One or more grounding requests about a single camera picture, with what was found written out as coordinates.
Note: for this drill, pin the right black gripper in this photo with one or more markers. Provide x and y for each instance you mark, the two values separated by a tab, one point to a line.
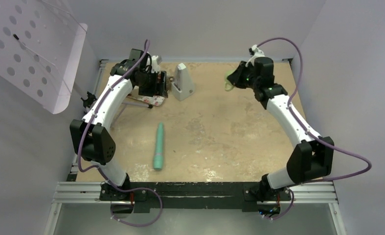
236	78

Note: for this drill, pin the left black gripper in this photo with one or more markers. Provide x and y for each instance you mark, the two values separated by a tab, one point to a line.
157	89

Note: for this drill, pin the light green mug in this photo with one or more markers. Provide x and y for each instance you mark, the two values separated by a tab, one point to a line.
228	86

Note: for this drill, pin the brown striped mug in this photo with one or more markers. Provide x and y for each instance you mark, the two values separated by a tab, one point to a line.
162	81

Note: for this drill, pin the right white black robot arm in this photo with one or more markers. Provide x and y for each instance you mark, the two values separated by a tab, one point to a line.
312	156

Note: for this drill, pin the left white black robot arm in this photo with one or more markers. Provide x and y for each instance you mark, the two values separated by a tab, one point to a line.
92	142

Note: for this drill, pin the floral tray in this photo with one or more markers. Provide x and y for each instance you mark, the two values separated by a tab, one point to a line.
155	100

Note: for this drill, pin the white wedge-shaped device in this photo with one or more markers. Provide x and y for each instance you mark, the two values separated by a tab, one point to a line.
182	85

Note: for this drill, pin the teal cylindrical tube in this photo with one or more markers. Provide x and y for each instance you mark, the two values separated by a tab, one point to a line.
158	158

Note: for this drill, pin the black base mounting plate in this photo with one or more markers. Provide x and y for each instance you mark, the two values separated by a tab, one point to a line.
196	195

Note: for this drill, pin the white perforated panel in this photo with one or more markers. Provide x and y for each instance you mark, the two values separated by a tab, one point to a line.
41	44

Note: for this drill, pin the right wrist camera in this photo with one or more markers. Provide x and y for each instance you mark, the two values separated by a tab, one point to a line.
255	53

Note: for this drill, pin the aluminium frame rail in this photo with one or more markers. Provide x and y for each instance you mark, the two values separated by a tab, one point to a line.
90	192

